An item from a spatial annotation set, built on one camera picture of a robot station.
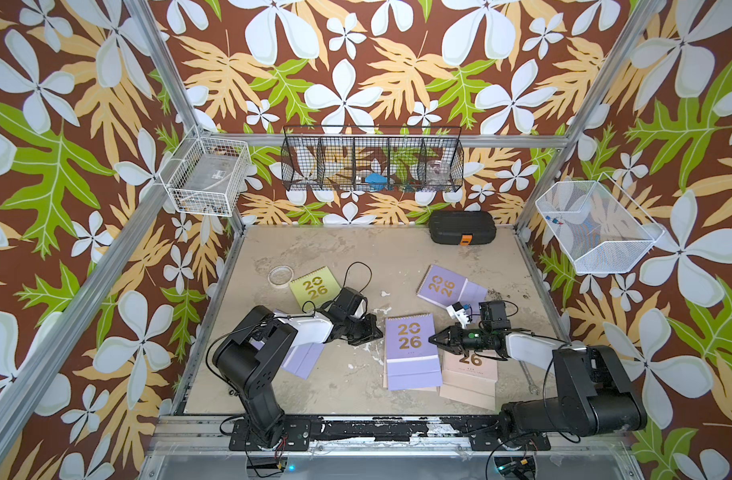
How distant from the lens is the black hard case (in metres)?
1.13

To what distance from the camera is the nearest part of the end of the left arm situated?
76cm

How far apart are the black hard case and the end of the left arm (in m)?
0.49
